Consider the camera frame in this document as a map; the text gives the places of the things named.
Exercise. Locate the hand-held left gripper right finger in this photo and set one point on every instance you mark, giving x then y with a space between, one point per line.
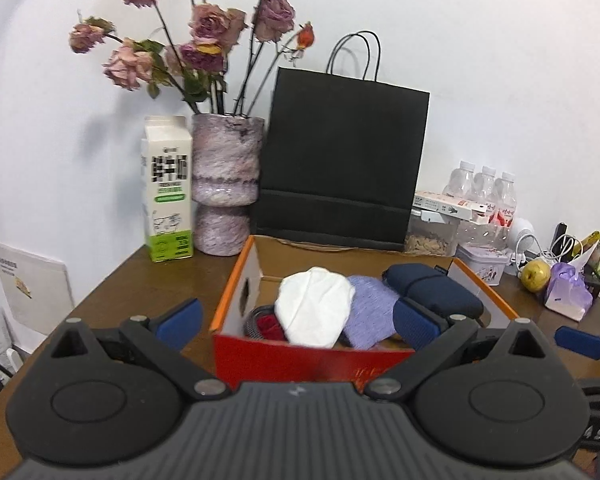
415 325

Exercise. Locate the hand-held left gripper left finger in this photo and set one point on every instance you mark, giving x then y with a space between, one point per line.
180 322

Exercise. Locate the navy blue pouch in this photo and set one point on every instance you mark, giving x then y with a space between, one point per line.
430 285

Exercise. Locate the purple dish cloth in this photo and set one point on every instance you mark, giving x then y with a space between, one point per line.
370 305

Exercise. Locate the white cloth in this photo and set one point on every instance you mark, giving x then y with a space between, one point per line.
312 305

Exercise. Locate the red cardboard box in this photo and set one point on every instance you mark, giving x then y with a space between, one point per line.
280 360

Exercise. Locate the purple tissue pack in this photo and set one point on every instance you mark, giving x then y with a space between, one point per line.
567 290

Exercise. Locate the yellow green apple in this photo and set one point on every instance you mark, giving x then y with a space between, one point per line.
536 275

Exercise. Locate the clear plastic food container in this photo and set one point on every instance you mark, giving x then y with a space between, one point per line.
430 242

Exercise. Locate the colourful snack packet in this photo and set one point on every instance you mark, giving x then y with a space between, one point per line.
597 250

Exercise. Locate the black power adapter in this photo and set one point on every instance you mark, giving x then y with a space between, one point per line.
559 235

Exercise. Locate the small white fan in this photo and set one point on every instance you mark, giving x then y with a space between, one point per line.
522 232

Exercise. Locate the white green milk carton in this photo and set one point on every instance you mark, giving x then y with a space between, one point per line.
167 200

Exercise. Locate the flat white red box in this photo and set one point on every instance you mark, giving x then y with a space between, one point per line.
445 202

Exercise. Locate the purple marbled vase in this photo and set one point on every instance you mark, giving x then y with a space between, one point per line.
225 160

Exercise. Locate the black paper bag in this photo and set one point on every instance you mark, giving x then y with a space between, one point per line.
340 160

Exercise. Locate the dried rose bouquet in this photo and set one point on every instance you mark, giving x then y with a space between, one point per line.
212 20

